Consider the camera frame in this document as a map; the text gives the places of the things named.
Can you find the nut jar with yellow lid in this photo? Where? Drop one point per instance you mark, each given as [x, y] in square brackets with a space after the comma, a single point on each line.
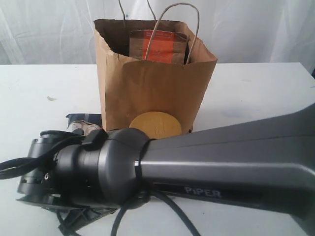
[157, 125]

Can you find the large brown paper bag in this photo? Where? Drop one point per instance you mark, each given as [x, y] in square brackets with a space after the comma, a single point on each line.
[129, 87]

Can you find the brown pouch with orange label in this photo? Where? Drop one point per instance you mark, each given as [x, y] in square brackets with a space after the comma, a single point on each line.
[167, 46]

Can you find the white backdrop curtain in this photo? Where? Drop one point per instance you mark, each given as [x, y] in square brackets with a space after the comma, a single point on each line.
[62, 31]

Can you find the dark noodle packet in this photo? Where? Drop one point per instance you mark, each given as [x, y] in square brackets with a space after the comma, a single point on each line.
[86, 122]

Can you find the white paper scrap on table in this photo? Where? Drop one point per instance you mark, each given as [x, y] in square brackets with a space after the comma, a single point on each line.
[51, 98]

